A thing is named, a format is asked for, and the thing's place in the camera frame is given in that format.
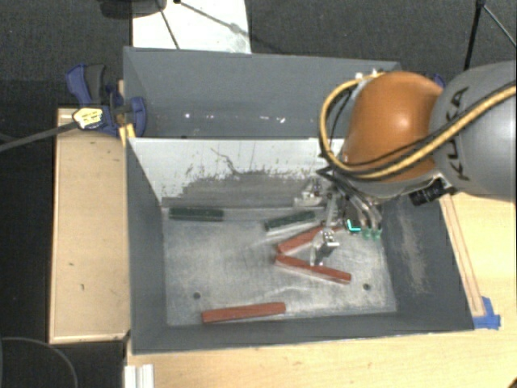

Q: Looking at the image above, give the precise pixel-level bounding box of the black cylinder on white bracket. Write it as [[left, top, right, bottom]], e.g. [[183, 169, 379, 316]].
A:
[[408, 178, 452, 207]]

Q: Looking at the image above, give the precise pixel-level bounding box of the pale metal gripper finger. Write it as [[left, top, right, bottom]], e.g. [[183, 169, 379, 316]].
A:
[[312, 230, 340, 268], [293, 179, 326, 209]]

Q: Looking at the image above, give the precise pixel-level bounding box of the dark green flat block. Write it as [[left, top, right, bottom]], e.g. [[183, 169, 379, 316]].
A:
[[263, 209, 317, 231], [168, 206, 225, 222]]

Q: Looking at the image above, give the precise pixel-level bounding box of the red-brown flat block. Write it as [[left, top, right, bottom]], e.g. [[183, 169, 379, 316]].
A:
[[275, 226, 345, 255], [200, 302, 288, 325], [274, 254, 353, 286]]

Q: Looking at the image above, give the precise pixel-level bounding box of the pale wood board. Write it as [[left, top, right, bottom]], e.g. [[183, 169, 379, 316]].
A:
[[48, 107, 132, 345]]

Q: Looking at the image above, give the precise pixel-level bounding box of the grey metal bin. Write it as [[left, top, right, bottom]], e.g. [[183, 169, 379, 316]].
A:
[[122, 45, 476, 355]]

